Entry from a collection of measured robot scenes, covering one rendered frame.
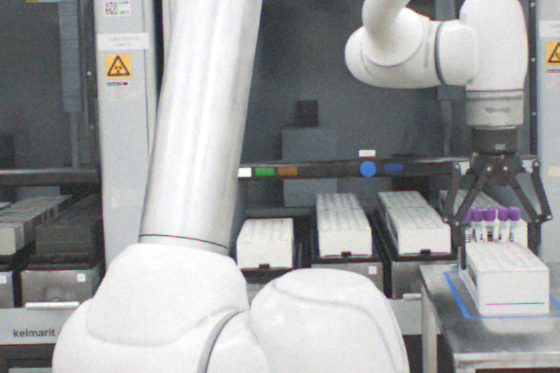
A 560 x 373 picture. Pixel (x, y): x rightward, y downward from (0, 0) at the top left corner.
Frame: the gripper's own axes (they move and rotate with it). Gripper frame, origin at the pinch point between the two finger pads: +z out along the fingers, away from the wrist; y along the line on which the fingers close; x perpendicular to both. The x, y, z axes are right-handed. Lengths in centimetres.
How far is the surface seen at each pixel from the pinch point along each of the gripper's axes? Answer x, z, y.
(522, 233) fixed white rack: 35.8, 2.3, 9.7
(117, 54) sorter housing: 38, -35, -68
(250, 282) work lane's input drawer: 16.3, 6.8, -41.2
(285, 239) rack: 25.6, 0.8, -35.3
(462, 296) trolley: -6.3, 5.3, -6.2
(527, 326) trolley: -26.1, 5.4, 0.6
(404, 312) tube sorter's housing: 31.2, 16.2, -13.5
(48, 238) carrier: 36, 1, -83
